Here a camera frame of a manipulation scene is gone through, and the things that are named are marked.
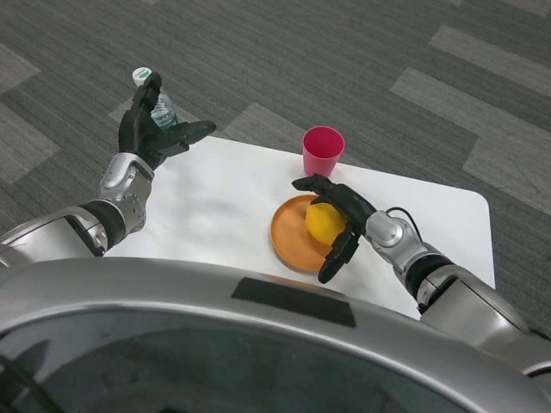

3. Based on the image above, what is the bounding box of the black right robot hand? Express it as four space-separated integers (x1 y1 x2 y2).
291 172 379 285

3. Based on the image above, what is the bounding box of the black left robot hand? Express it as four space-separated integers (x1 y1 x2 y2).
117 71 217 169

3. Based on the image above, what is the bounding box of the yellow lemon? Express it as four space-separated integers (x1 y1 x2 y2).
305 202 348 247

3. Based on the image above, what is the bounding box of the orange round plate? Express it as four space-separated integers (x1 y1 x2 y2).
269 194 345 274

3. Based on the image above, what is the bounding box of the clear water bottle white cap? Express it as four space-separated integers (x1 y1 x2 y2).
131 67 179 132

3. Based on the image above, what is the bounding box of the pink plastic cup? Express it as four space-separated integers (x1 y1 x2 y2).
301 126 346 178

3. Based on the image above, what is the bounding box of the silver robot chest black window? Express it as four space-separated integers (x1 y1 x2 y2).
0 256 551 413

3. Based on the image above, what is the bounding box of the black cable at right wrist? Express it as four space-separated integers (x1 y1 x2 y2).
385 206 423 238

